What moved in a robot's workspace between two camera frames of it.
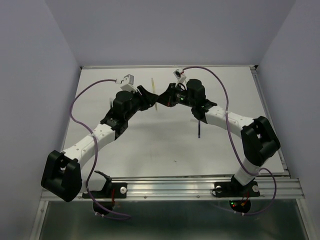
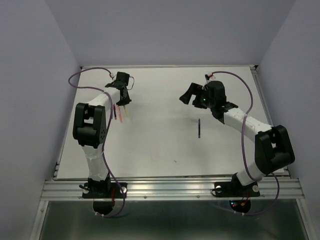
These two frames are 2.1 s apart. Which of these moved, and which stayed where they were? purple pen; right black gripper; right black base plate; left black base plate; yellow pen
Moved: yellow pen; right black gripper
Stayed: purple pen; left black base plate; right black base plate
